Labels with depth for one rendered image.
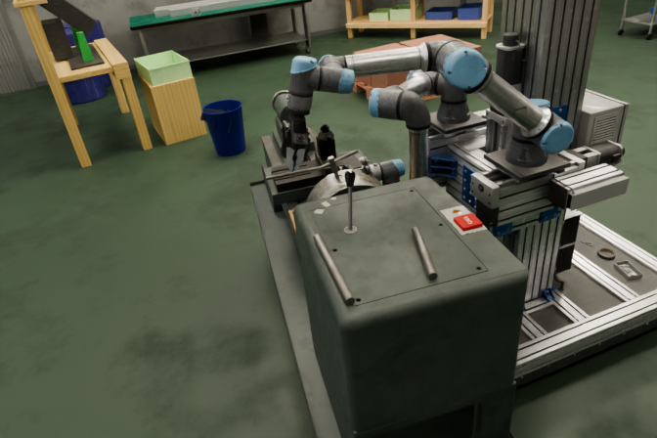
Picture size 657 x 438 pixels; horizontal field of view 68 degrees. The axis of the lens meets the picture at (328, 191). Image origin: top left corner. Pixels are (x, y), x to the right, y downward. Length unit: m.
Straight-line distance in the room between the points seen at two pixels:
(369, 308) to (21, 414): 2.30
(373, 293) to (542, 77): 1.22
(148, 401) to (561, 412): 1.98
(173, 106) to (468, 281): 4.65
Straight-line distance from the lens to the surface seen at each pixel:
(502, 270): 1.27
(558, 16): 2.06
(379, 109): 1.92
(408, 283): 1.21
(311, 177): 2.31
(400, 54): 1.65
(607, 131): 2.40
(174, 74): 5.50
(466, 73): 1.55
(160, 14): 8.52
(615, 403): 2.73
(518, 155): 1.93
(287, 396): 2.62
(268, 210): 2.93
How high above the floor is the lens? 2.05
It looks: 30 degrees down
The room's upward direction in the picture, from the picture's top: 6 degrees counter-clockwise
